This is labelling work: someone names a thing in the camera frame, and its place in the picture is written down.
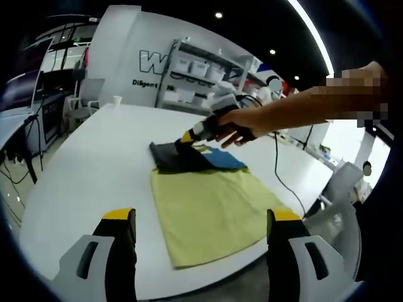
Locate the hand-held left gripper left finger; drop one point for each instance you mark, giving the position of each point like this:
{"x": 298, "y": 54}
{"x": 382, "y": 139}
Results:
{"x": 94, "y": 267}

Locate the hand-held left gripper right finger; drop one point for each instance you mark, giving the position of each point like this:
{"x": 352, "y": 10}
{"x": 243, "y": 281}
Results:
{"x": 299, "y": 267}

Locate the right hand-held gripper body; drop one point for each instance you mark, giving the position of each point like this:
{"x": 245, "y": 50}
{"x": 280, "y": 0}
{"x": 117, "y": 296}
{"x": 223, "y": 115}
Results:
{"x": 225, "y": 105}

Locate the yellow garment with dark sleeves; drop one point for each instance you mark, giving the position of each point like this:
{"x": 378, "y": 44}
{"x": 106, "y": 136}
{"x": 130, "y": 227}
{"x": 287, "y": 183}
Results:
{"x": 214, "y": 207}

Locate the person's right hand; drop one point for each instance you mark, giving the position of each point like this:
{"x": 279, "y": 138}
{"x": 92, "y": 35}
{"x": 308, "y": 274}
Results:
{"x": 237, "y": 126}

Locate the grey metal shelf unit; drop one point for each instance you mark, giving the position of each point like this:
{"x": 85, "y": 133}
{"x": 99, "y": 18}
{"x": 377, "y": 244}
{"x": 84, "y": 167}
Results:
{"x": 201, "y": 69}

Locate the row of white storage bins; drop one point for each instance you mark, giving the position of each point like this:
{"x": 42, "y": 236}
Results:
{"x": 198, "y": 67}

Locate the white mesh office chair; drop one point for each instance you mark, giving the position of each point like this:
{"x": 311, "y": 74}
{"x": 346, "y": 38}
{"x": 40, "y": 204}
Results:
{"x": 337, "y": 232}

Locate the black tripod stand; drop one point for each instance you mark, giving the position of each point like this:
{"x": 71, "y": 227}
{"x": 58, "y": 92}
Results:
{"x": 307, "y": 138}

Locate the white paper cup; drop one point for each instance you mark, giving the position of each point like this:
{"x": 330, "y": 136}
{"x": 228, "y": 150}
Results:
{"x": 117, "y": 100}

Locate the ceiling light strip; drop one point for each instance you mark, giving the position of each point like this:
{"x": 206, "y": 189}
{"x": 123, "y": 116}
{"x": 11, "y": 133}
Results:
{"x": 318, "y": 34}

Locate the grey office chair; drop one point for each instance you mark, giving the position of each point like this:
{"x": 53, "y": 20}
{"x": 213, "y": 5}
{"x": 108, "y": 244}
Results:
{"x": 86, "y": 100}

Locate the pink hanging cloth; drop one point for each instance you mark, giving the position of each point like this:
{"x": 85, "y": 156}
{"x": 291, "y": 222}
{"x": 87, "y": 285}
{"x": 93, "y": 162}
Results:
{"x": 86, "y": 58}

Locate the grey office desk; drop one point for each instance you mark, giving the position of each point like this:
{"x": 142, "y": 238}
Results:
{"x": 41, "y": 119}

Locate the large dark monitor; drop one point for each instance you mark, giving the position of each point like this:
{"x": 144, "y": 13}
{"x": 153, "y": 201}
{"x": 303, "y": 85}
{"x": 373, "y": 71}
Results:
{"x": 22, "y": 75}

